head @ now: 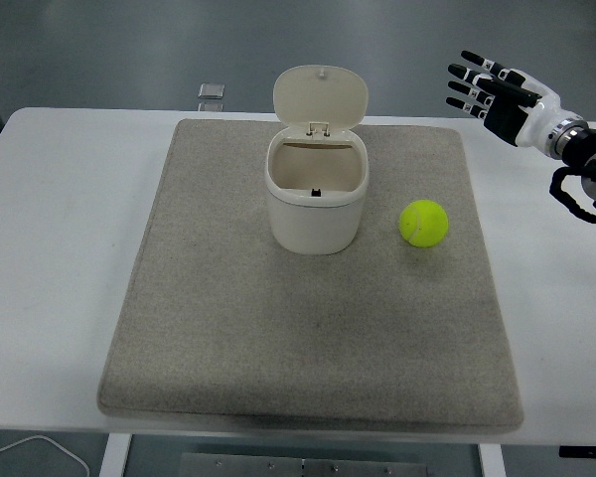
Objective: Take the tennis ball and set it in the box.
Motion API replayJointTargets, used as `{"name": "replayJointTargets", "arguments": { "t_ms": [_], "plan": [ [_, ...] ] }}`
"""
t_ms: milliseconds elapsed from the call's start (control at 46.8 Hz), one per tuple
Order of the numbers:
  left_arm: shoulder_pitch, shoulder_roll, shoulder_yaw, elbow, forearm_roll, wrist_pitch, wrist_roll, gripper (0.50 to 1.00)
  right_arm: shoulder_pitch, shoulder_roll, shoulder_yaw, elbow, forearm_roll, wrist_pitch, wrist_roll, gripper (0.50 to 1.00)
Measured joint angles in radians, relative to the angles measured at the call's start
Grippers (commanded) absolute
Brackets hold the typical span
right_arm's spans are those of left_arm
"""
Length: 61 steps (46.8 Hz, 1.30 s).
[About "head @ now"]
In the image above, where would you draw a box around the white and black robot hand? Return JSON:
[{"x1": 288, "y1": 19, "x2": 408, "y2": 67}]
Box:
[{"x1": 445, "y1": 49, "x2": 580, "y2": 149}]

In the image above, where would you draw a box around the yellow-green tennis ball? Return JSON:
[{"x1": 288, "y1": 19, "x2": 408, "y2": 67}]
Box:
[{"x1": 398, "y1": 199, "x2": 450, "y2": 248}]

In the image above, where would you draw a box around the cream lidded plastic box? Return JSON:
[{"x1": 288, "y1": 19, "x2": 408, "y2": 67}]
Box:
[{"x1": 263, "y1": 64, "x2": 370, "y2": 256}]

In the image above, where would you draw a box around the beige fabric mat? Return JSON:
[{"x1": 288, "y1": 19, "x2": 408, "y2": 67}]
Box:
[{"x1": 96, "y1": 117, "x2": 525, "y2": 432}]

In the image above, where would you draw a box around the black table control panel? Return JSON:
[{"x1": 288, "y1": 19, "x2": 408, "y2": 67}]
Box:
[{"x1": 558, "y1": 445, "x2": 596, "y2": 460}]

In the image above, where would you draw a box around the white table leg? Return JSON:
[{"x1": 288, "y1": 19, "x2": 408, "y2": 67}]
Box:
[
  {"x1": 478, "y1": 441, "x2": 507, "y2": 477},
  {"x1": 100, "y1": 432, "x2": 133, "y2": 477}
]

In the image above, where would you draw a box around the white cable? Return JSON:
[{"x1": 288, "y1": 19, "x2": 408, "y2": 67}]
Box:
[{"x1": 0, "y1": 434, "x2": 90, "y2": 477}]

